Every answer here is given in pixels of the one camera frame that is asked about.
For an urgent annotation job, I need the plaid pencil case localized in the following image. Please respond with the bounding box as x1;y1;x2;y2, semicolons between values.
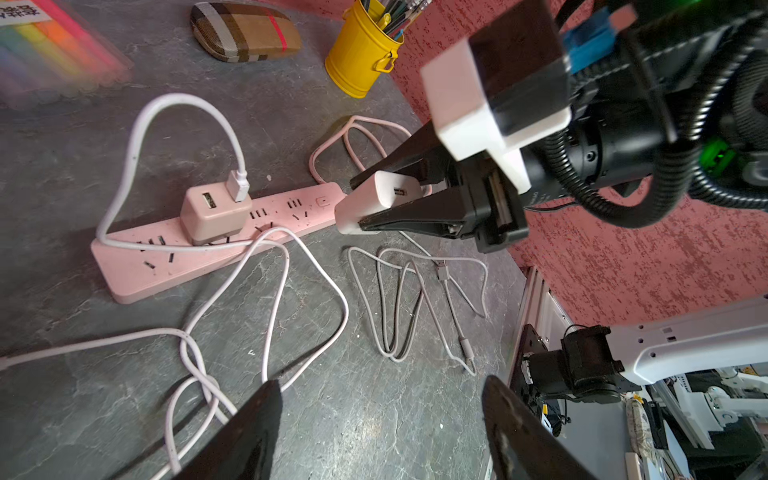
189;2;302;63

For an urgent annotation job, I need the white charger adapter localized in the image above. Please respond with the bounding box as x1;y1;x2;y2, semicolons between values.
180;182;252;246

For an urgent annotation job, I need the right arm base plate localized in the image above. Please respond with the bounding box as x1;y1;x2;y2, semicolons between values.
509;324;548;414

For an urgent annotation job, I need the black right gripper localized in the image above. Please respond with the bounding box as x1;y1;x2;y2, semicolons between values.
350;121;530;254

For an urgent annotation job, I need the rainbow marker pack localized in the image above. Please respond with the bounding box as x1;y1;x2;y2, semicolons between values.
1;1;132;110

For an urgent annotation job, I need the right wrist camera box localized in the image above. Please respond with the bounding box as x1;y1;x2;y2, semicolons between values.
420;1;571;193

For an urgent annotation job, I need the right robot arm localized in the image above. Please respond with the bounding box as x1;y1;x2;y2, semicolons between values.
336;1;767;479

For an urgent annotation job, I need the yellow pen holder cup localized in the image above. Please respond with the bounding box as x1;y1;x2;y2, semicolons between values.
325;0;430;99

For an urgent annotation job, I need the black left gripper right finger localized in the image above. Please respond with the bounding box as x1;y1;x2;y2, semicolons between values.
481;375;594;479

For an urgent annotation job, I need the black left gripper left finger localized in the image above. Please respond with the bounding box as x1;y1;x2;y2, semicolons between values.
175;380;283;480

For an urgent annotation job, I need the pink power strip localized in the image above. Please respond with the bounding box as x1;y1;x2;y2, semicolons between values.
91;182;345;304

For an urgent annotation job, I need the white square charger block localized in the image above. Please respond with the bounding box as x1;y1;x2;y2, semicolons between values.
334;171;423;235

